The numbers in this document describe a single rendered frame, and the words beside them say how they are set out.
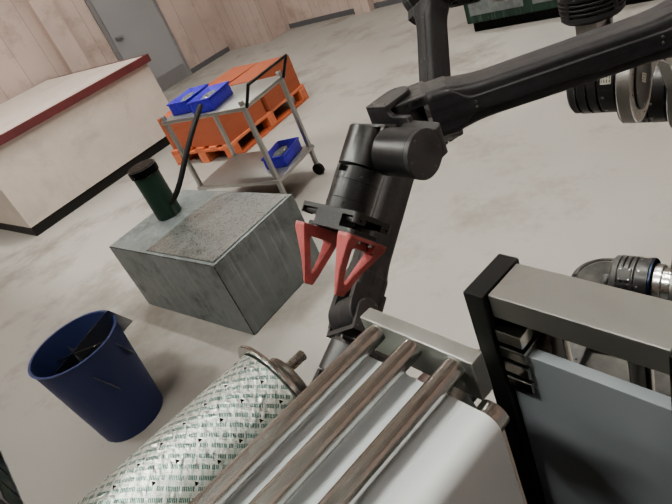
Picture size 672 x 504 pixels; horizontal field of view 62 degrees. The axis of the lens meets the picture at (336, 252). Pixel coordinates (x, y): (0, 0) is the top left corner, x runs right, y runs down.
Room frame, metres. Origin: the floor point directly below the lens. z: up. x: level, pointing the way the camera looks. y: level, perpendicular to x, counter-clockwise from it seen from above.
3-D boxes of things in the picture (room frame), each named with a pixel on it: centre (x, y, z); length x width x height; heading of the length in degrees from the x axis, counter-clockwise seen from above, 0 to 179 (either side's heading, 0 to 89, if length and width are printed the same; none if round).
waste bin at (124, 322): (2.21, 1.23, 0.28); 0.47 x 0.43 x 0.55; 120
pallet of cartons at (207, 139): (5.89, 0.36, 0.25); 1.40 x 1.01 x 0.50; 130
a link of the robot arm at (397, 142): (0.62, -0.13, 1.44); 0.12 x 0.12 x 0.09; 30
